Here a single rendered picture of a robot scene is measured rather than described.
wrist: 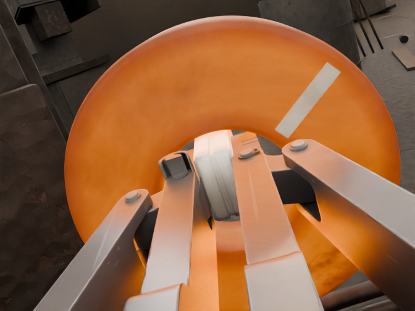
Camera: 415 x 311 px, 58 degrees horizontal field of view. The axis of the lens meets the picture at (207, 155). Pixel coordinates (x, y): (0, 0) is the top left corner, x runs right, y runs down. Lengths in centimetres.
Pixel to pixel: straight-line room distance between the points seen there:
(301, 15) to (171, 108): 240
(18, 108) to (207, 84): 29
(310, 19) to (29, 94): 225
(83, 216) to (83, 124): 5
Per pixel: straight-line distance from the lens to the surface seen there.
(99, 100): 16
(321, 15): 256
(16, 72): 47
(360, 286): 28
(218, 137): 16
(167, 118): 16
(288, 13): 256
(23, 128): 41
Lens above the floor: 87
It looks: 19 degrees down
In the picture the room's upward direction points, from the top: 19 degrees counter-clockwise
